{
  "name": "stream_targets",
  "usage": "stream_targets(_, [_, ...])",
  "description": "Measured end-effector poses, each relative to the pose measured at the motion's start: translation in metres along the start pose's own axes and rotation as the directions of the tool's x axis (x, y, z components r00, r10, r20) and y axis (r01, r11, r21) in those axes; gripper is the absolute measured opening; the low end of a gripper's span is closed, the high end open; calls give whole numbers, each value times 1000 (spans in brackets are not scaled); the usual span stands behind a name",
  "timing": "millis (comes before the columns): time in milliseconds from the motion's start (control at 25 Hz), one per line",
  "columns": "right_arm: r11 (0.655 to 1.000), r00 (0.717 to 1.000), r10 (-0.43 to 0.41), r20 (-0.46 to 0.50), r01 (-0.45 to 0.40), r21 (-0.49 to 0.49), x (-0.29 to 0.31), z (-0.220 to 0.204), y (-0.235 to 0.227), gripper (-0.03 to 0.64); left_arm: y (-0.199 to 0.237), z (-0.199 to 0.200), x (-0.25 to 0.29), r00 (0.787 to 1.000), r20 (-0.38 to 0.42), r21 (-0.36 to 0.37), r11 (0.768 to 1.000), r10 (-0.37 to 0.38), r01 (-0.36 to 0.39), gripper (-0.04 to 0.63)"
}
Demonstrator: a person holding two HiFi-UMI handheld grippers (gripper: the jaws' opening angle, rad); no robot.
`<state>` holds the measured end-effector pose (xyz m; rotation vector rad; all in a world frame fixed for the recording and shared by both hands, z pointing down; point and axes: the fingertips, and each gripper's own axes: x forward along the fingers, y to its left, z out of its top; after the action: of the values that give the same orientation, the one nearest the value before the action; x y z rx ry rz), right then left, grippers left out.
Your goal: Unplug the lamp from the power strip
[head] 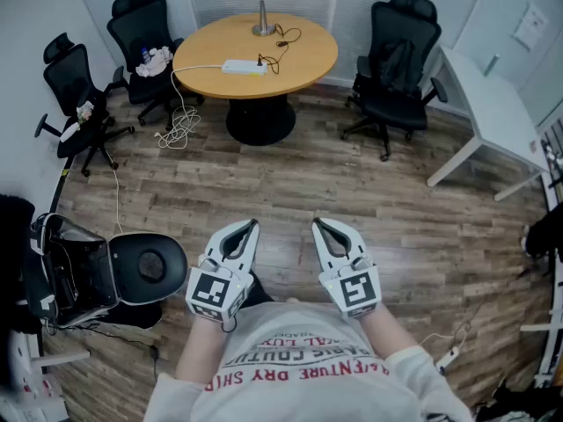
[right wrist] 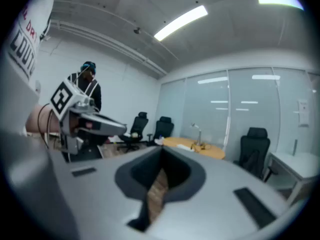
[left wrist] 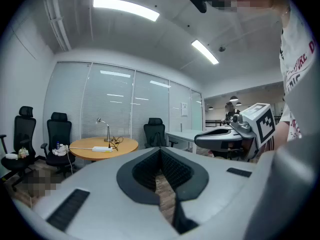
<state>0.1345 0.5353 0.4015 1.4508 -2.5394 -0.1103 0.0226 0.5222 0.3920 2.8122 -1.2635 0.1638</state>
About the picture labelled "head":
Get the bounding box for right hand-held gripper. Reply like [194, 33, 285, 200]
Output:
[311, 217, 383, 321]

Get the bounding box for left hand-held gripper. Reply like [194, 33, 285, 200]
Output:
[185, 218, 262, 324]

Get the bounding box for black lamp power cable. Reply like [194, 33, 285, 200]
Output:
[256, 23, 303, 75]

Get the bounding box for silver desk lamp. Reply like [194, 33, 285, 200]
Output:
[226, 0, 277, 38]

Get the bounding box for person's left forearm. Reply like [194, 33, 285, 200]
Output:
[175, 312, 230, 387]

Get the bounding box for person's right forearm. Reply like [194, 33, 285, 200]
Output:
[371, 301, 426, 362]

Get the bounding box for white desk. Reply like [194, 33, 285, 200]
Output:
[425, 44, 551, 202]

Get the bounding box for person's black trouser leg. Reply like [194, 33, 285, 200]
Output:
[237, 273, 276, 312]

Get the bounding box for black cloth bag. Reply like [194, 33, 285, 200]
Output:
[99, 299, 165, 331]

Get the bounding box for person's white printed shirt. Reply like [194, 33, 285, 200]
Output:
[143, 299, 474, 422]

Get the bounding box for small white extension socket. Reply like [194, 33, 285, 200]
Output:
[435, 346, 461, 371]

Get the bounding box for black mesh office chair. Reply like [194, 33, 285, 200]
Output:
[33, 32, 136, 178]
[106, 0, 206, 132]
[340, 0, 450, 163]

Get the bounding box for pale crumpled cloth pile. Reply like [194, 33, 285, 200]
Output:
[135, 46, 175, 79]

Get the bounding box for round wooden table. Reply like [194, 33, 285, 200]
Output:
[172, 12, 340, 147]

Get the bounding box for white floral bag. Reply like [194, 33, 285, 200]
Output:
[58, 100, 96, 143]

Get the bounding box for black fabric bundle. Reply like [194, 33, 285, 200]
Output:
[0, 193, 37, 324]

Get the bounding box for white metal rack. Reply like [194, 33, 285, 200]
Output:
[518, 252, 563, 389]

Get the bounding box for cluttered tool shelf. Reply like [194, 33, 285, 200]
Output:
[537, 119, 563, 193]

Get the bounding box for white shelf unit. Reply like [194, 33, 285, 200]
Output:
[0, 326, 91, 422]

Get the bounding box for paper notice sheet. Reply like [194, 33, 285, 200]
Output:
[511, 1, 551, 53]

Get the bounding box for white power strip cable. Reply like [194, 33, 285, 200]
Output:
[153, 63, 225, 150]

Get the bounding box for black floor cable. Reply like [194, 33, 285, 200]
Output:
[55, 321, 162, 382]

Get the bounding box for white extension socket cable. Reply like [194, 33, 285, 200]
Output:
[417, 321, 472, 352]

